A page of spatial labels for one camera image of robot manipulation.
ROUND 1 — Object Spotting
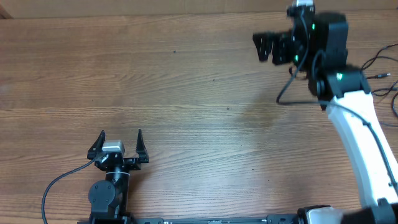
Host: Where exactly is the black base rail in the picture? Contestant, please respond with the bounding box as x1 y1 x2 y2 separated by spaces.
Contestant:
78 214 305 224

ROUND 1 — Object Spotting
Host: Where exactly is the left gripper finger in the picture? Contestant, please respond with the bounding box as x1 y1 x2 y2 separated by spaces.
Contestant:
87 130 106 160
136 129 149 163

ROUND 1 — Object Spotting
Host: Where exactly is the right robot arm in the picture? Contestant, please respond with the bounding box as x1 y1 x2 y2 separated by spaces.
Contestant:
252 7 397 223

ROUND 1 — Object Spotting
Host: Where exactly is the left camera cable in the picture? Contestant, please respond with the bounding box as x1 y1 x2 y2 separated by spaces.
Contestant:
41 157 99 224

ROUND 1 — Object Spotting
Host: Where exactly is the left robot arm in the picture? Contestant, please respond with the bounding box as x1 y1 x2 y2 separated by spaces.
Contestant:
87 130 149 223

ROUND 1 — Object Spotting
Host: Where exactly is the thin black cable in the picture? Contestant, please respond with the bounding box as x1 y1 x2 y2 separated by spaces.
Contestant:
366 73 398 128

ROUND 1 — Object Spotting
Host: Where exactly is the thick black USB cable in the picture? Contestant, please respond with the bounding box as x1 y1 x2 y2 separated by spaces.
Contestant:
360 43 398 72

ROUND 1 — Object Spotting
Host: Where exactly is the right camera cable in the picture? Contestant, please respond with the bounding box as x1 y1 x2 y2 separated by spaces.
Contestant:
275 9 398 187

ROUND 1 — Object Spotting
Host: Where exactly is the camera cable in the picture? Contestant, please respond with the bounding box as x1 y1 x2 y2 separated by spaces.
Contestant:
41 157 99 224
275 9 398 187

